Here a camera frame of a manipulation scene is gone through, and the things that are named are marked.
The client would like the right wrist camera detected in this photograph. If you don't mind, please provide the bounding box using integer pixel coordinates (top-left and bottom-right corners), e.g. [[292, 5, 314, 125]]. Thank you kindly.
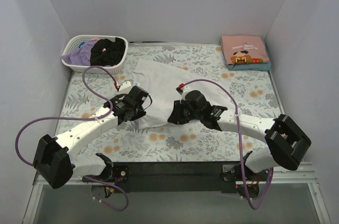
[[176, 83, 191, 100]]

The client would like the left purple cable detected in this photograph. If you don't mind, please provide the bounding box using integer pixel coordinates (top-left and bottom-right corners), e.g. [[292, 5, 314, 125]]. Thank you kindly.
[[15, 66, 130, 211]]

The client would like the aluminium frame rail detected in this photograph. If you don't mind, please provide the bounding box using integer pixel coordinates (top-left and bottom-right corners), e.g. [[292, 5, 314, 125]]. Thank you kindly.
[[23, 163, 330, 223]]

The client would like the white plastic laundry basket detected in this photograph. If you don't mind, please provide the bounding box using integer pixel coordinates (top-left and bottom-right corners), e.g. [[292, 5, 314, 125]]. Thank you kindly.
[[61, 35, 129, 74]]

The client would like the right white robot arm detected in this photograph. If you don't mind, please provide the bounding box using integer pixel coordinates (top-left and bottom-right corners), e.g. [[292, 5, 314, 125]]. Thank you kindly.
[[167, 87, 311, 180]]

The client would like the purple cable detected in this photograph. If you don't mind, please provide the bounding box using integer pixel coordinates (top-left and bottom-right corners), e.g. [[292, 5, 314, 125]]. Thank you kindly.
[[15, 66, 130, 211], [177, 79, 274, 210]]

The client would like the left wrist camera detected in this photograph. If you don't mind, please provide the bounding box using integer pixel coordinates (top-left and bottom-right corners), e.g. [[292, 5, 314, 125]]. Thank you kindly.
[[116, 81, 133, 94]]

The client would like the white t shirt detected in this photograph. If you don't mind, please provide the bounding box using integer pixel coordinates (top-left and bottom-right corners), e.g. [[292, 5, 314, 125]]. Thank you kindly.
[[132, 59, 234, 129]]

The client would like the purple garment in basket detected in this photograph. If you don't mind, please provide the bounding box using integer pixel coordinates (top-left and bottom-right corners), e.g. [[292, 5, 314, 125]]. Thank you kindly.
[[62, 39, 99, 67]]

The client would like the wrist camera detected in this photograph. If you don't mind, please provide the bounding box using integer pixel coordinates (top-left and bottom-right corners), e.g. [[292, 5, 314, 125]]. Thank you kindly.
[[116, 81, 133, 94], [176, 83, 191, 100]]

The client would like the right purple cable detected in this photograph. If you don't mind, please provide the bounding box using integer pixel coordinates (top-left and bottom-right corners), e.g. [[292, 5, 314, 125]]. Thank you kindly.
[[177, 79, 274, 210]]

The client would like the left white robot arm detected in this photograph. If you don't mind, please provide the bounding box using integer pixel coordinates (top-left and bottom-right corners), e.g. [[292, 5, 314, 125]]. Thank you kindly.
[[33, 86, 149, 189]]

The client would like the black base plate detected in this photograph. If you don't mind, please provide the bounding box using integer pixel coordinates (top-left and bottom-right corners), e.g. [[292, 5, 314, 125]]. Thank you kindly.
[[107, 162, 242, 193]]

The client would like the black garment in basket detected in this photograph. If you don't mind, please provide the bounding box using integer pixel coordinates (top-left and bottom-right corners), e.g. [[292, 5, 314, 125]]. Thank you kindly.
[[90, 38, 126, 67]]

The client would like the folded pink t shirt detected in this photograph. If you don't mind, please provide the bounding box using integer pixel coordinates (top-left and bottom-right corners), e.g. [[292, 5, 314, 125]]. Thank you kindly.
[[221, 35, 269, 65]]

